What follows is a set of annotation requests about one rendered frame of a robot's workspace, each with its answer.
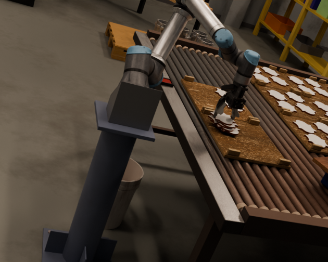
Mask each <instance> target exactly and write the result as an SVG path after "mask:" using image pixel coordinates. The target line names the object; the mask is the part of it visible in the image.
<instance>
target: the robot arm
mask: <svg viewBox="0 0 328 262"><path fill-rule="evenodd" d="M175 1H176V2H175V4H174V6H173V8H172V11H173V14H172V16H171V17H170V19H169V21H168V23H167V24H166V26H165V28H164V30H163V31H162V33H161V35H160V37H159V38H158V40H157V42H156V43H155V45H154V47H153V49H152V50H151V49H150V48H148V47H145V46H139V45H136V46H131V47H129V48H128V50H127V53H126V59H125V65H124V73H123V77H122V79H121V81H120V83H121V82H122V81H123V82H127V83H131V84H135V85H139V86H144V87H148V88H152V87H156V86H158V85H159V84H160V83H161V82H162V80H163V71H164V69H165V67H166V63H165V61H166V59H167V57H168V55H169V54H170V52H171V50H172V49H173V47H174V45H175V43H176V42H177V40H178V38H179V36H180V35H181V33H182V31H183V29H184V28H185V26H186V24H187V22H188V21H192V20H193V18H195V17H196V19H197V20H198V21H199V22H200V24H201V25H202V26H203V27H204V29H205V30H206V31H207V32H208V34H209V35H210V36H211V37H212V39H213V40H214V41H215V43H216V44H217V45H218V47H219V50H218V55H219V57H221V58H222V59H223V60H226V61H228V62H229V63H231V64H233V65H235V66H237V67H238V69H237V71H236V74H235V77H234V80H233V84H226V85H222V86H221V90H223V91H225V92H226V93H225V94H224V95H223V96H222V97H221V98H220V99H219V101H218V103H217V105H216V108H215V112H214V115H213V117H214V118H215V117H216V116H217V114H220V115H222V114H223V113H224V107H225V106H226V103H227V104H228V106H229V107H230V108H232V115H231V119H232V120H234V119H235V117H239V112H238V109H240V110H241V109H243V107H244V105H245V102H246V99H245V98H244V97H243V95H244V93H245V91H248V88H247V86H248V84H249V82H250V80H251V78H252V76H253V73H254V71H255V69H256V67H257V65H258V62H259V59H260V55H259V54H258V53H257V52H255V51H252V50H246V51H245V52H243V51H242V50H240V49H238V48H237V45H236V43H235V41H234V39H233V35H232V34H231V32H230V31H229V30H227V29H226V28H225V27H224V25H223V24H222V23H221V22H220V21H219V19H218V18H217V17H216V16H215V15H214V13H213V12H212V11H211V10H210V8H209V7H208V6H207V5H206V3H205V2H204V1H203V0H175ZM118 85H119V84H118ZM225 102H226V103H225Z"/></svg>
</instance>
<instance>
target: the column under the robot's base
mask: <svg viewBox="0 0 328 262"><path fill-rule="evenodd" d="M107 104H108V103H106V102H102V101H98V100H95V102H94V106H95V114H96V123H97V130H101V134H100V137H99V140H98V143H97V146H96V149H95V152H94V155H93V159H92V162H91V165H90V168H89V171H88V174H87V177H86V180H85V183H84V186H83V190H82V193H81V196H80V199H79V202H78V206H77V209H76V211H75V214H74V217H73V221H72V224H71V227H70V230H69V231H62V230H55V229H48V228H43V245H42V262H112V260H111V257H112V254H113V252H114V249H115V247H116V244H117V240H112V239H109V238H107V237H102V234H103V231H104V229H105V225H106V222H107V220H108V217H109V214H110V211H111V208H112V206H113V203H114V200H115V198H116V195H117V192H118V189H119V186H120V184H121V181H122V178H123V175H124V172H125V169H126V167H127V164H128V161H129V158H130V156H131V153H132V150H133V147H134V144H135V142H136V139H137V138H138V139H143V140H148V141H152V142H155V139H156V138H155V135H154V132H153V128H152V125H150V128H149V131H146V130H142V129H137V128H133V127H128V126H123V125H119V124H114V123H109V122H108V117H107V111H106V108H107Z"/></svg>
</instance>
